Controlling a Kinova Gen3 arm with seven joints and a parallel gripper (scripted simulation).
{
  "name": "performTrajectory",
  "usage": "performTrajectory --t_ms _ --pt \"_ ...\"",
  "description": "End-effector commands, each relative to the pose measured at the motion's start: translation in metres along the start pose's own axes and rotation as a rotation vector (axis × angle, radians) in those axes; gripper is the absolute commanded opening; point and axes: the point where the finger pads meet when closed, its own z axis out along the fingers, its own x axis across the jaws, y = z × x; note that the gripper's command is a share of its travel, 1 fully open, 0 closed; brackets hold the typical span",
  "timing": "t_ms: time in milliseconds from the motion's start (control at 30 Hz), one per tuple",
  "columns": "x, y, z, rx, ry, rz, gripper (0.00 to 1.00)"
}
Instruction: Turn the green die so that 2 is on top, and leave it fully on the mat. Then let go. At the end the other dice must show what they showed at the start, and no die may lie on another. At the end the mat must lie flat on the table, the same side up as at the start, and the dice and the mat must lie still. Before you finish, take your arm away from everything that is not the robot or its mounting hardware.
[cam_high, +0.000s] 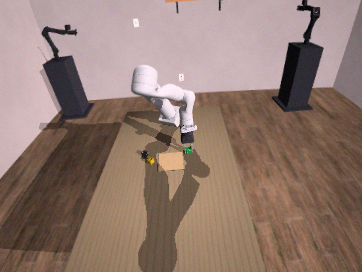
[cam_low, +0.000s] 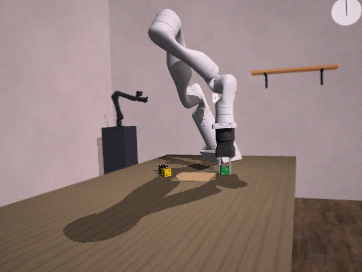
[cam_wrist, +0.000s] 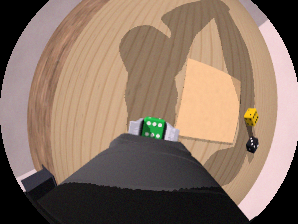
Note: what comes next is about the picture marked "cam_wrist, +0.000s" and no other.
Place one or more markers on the yellow die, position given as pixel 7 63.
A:
pixel 251 117

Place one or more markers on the tan square mat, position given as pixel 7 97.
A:
pixel 210 103

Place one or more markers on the green die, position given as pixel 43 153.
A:
pixel 153 127

